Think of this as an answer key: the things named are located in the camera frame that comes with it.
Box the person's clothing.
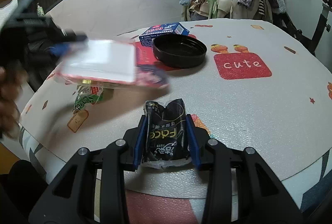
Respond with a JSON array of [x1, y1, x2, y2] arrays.
[[0, 159, 52, 224]]

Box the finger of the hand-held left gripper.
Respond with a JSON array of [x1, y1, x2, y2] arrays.
[[51, 30, 88, 43], [48, 42, 72, 58]]

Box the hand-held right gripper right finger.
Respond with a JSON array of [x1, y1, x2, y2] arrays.
[[185, 113, 304, 224]]

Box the green snack wrapper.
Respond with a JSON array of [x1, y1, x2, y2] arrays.
[[74, 85, 105, 112]]

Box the black snack packet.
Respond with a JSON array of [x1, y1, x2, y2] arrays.
[[141, 99, 191, 169]]

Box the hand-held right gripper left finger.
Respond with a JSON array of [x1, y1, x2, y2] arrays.
[[28, 115, 149, 224]]

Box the blue cardboard box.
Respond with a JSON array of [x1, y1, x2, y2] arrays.
[[139, 22, 190, 48]]

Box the person's left hand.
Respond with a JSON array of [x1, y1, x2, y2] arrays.
[[0, 66, 23, 139]]

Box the black round lid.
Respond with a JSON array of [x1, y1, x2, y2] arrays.
[[153, 35, 208, 68]]

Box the black exercise bike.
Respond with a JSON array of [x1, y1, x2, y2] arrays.
[[249, 0, 332, 57]]

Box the white packet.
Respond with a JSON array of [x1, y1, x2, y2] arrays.
[[54, 40, 170, 90]]

